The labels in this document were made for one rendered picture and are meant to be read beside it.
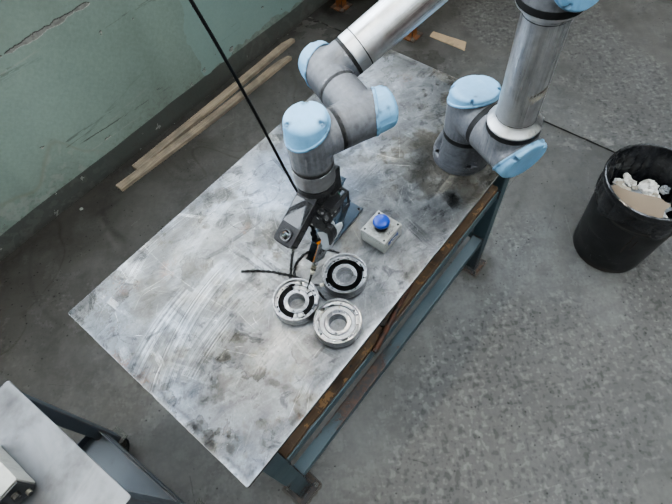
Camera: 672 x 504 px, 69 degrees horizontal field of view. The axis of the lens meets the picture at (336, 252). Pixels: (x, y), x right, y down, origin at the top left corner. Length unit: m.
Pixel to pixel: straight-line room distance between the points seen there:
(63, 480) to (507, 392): 1.40
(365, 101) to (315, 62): 0.14
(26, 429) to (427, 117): 1.29
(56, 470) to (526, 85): 1.28
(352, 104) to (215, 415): 0.67
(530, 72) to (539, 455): 1.31
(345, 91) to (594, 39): 2.54
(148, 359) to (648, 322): 1.78
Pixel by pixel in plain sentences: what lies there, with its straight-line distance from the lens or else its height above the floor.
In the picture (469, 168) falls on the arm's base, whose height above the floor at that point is 0.82.
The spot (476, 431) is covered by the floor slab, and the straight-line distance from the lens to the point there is 1.89.
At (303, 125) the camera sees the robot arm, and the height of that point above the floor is 1.29.
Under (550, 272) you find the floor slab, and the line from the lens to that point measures 2.19.
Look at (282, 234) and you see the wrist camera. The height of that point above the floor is 1.06.
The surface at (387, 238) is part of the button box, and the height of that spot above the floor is 0.84.
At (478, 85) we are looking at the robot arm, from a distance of 1.23.
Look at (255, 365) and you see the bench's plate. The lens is 1.10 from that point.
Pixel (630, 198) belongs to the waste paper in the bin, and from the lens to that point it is 2.06.
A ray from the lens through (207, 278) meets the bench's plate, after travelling 1.22.
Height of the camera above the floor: 1.82
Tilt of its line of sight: 59 degrees down
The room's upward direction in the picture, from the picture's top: 8 degrees counter-clockwise
